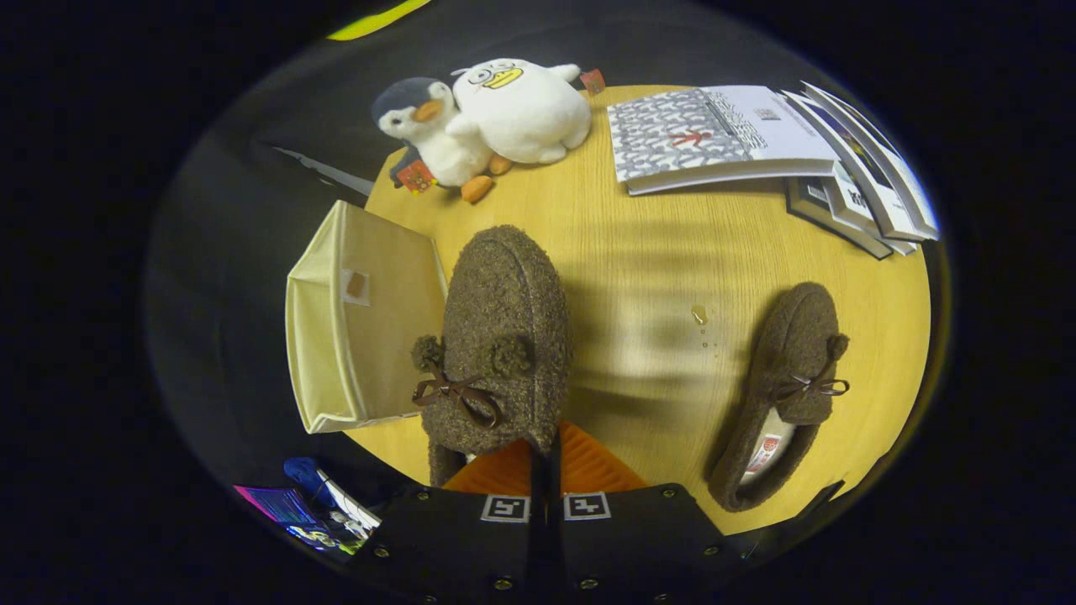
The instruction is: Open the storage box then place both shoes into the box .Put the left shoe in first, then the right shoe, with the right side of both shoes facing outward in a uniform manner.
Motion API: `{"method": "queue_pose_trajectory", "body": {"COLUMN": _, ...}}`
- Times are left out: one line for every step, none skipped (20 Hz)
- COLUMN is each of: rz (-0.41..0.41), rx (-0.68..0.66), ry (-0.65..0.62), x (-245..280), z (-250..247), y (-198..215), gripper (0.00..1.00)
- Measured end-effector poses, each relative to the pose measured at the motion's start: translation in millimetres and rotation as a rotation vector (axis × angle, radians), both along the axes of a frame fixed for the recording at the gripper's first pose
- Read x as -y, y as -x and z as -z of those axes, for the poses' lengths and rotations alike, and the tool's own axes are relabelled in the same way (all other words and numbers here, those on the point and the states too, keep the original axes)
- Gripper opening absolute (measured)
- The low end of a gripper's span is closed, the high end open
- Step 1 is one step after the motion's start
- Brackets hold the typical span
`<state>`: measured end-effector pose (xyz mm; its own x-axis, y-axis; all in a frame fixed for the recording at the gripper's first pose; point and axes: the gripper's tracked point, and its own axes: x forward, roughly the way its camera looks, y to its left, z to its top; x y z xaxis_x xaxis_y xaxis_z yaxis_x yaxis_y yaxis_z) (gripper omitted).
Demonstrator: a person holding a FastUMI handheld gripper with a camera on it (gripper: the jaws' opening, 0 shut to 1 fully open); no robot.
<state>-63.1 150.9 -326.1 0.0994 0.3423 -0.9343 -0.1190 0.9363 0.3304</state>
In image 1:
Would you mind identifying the white book black lettering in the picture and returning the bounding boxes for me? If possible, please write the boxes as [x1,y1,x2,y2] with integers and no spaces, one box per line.
[822,164,919,257]

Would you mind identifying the cluttered white side desk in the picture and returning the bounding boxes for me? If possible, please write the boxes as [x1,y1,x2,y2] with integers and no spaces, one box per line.
[324,471,383,532]

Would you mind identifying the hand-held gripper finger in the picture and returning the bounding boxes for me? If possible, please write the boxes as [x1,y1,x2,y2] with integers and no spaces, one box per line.
[548,420,749,605]
[347,437,549,605]

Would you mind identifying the colourful computer screen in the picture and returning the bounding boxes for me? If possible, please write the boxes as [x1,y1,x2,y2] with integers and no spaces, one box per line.
[234,483,371,560]

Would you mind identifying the grey penguin plush toy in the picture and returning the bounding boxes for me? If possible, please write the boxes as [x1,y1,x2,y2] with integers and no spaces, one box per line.
[372,77,514,204]

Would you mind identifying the dark thin book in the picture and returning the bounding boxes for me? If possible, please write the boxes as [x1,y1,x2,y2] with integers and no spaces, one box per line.
[784,176,894,261]

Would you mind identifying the beige fabric storage box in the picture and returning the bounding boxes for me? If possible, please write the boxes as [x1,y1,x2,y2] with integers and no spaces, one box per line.
[284,200,449,435]

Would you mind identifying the brown fuzzy shoe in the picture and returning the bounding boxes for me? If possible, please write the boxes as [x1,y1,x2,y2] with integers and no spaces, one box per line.
[706,281,852,513]
[410,224,574,488]

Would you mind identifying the white book dark portrait cover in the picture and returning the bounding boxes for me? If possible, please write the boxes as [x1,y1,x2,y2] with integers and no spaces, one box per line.
[800,81,942,243]

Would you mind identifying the white duck plush toy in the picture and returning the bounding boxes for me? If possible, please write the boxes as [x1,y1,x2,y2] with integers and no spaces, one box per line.
[444,57,606,166]

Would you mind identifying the blue cloth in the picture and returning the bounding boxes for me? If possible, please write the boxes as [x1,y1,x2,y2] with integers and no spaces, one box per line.
[283,456,324,497]

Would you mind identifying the grey patterned white book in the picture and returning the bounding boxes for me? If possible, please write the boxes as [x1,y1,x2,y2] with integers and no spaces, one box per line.
[607,84,841,197]

